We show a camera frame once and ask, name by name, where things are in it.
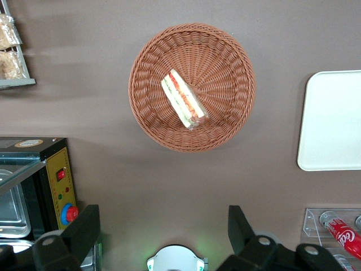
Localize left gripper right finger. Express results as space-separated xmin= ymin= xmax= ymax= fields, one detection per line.
xmin=217 ymin=205 xmax=344 ymax=271

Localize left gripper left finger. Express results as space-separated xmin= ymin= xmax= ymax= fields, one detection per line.
xmin=0 ymin=204 xmax=102 ymax=271

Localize triangle sandwich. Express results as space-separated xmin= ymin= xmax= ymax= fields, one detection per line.
xmin=160 ymin=68 xmax=210 ymax=132

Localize cream plastic tray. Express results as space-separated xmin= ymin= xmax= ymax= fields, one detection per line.
xmin=297 ymin=69 xmax=361 ymax=172

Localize brown wicker basket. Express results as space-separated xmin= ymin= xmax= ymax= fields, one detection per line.
xmin=127 ymin=22 xmax=257 ymax=153

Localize steel food pan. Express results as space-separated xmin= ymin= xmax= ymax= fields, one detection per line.
xmin=0 ymin=169 xmax=32 ymax=239
xmin=0 ymin=239 xmax=34 ymax=253

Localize clear acrylic bottle rack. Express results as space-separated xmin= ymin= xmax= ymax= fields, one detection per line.
xmin=300 ymin=208 xmax=361 ymax=271

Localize black food warmer cabinet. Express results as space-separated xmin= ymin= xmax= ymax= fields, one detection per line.
xmin=0 ymin=137 xmax=80 ymax=246

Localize grey metal snack rack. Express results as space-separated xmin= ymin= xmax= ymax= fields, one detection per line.
xmin=0 ymin=0 xmax=37 ymax=90

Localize clear bag of crackers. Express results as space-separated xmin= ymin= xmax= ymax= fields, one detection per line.
xmin=0 ymin=50 xmax=27 ymax=80
xmin=0 ymin=13 xmax=23 ymax=51

